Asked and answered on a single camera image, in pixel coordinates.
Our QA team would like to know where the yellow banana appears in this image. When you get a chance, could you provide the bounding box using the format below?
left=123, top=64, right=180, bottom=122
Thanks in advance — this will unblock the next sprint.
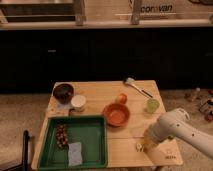
left=135, top=143, right=144, bottom=152

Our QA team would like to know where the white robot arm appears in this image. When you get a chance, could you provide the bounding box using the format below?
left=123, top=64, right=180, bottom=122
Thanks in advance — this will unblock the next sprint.
left=144, top=108, right=213, bottom=159

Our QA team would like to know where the red bowl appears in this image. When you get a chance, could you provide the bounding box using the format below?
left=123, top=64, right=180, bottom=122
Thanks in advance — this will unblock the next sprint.
left=102, top=103, right=130, bottom=127

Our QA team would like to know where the dark brown bowl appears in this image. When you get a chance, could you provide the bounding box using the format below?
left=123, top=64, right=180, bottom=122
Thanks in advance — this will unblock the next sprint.
left=53, top=83, right=74, bottom=104

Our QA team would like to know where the orange fruit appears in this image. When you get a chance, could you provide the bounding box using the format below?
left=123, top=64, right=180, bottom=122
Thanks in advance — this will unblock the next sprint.
left=115, top=93, right=127, bottom=104

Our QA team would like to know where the white cup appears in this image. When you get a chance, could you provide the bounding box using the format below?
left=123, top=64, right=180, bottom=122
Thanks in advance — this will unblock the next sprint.
left=71, top=95, right=86, bottom=112

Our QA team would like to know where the light green cup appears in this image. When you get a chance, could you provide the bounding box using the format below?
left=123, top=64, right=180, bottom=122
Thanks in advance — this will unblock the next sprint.
left=145, top=98, right=160, bottom=114

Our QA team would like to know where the green plastic tray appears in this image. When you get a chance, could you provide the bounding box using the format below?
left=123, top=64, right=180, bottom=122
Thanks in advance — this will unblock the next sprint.
left=37, top=115, right=108, bottom=171

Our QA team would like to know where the brown grape bunch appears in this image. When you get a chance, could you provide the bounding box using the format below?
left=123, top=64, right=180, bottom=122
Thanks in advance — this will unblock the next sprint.
left=56, top=124, right=68, bottom=148

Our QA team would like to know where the metal spoon black handle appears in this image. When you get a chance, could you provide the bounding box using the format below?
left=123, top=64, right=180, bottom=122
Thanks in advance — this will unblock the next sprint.
left=124, top=77, right=152, bottom=98

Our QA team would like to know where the black chair frame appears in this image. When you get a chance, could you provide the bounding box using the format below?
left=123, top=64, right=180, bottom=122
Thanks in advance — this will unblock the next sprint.
left=0, top=130, right=30, bottom=171

